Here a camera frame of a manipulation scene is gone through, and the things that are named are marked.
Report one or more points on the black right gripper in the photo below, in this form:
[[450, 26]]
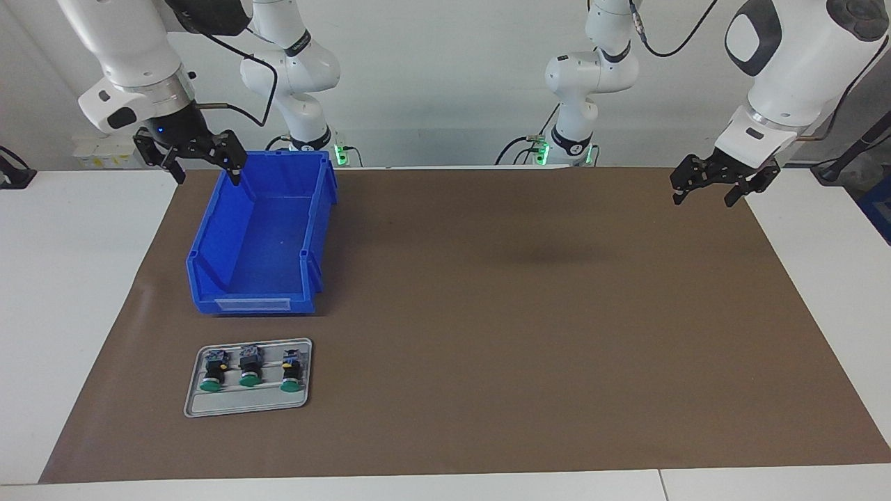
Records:
[[177, 132]]

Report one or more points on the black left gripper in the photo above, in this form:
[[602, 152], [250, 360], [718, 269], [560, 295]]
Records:
[[731, 167]]

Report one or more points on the green push button switch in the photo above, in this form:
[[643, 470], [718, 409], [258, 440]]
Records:
[[211, 384], [291, 385], [250, 379]]

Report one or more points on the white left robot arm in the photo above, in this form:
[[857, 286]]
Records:
[[793, 62]]

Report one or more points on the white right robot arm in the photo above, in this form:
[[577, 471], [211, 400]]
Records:
[[132, 42]]

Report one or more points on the blue plastic storage bin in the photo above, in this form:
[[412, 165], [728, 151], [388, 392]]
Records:
[[264, 236]]

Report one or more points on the black stand pole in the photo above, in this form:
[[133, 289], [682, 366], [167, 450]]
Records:
[[846, 156]]

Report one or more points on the green lit base connector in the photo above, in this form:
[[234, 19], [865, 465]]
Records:
[[340, 152], [541, 152]]

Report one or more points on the blue crate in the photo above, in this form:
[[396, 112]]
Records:
[[878, 209]]

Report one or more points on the grey metal tray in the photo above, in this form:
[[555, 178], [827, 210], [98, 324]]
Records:
[[243, 403]]

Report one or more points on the brown table mat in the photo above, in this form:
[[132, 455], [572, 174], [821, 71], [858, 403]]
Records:
[[522, 348]]

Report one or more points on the black clamp mount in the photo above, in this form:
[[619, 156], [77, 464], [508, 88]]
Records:
[[14, 177]]

